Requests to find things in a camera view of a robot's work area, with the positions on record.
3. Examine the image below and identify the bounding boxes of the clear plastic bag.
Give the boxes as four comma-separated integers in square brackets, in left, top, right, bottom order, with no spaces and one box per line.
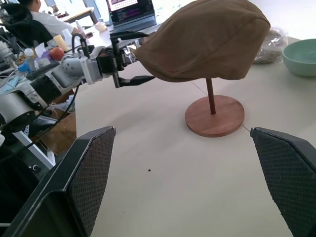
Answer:
[253,29,289,65]

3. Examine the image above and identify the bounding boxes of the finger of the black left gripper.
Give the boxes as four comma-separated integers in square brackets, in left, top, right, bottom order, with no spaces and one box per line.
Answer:
[119,75,156,87]
[109,30,150,40]

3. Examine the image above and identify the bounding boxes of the brown cap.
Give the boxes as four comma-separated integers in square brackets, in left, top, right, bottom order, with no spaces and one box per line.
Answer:
[135,0,272,82]

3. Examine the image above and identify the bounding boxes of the seated person in white shirt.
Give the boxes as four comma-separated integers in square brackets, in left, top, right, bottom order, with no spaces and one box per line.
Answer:
[17,0,80,38]

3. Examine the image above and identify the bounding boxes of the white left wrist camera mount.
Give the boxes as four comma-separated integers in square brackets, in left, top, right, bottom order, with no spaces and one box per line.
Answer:
[79,45,107,85]

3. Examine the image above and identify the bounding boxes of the green bowl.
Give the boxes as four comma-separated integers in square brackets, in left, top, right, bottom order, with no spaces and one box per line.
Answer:
[282,39,316,77]

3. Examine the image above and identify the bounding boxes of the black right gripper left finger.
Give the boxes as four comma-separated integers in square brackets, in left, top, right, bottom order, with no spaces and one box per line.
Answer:
[1,126,117,237]

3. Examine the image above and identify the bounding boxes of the black office chair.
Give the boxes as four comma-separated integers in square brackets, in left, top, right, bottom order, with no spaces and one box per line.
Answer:
[0,3,54,49]

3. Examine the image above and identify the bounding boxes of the wooden hat stand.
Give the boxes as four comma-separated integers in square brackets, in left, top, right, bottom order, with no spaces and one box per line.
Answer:
[185,78,245,138]

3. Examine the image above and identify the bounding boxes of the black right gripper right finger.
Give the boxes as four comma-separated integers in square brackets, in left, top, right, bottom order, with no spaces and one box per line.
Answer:
[249,126,316,237]

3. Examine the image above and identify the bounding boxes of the clear plastic cup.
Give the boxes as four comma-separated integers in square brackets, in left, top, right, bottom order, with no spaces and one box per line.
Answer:
[61,28,73,41]

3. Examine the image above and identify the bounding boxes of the brown cardboard box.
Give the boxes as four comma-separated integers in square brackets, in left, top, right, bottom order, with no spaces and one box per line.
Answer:
[36,112,78,156]

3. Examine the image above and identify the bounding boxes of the red apple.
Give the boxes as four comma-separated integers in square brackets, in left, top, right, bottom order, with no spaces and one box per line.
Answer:
[49,47,65,61]

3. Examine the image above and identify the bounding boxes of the open laptop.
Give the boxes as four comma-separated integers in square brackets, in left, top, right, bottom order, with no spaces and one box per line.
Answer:
[105,0,158,32]

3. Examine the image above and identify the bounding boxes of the pale yellow cup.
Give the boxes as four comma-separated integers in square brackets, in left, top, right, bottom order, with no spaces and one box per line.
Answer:
[53,34,69,52]

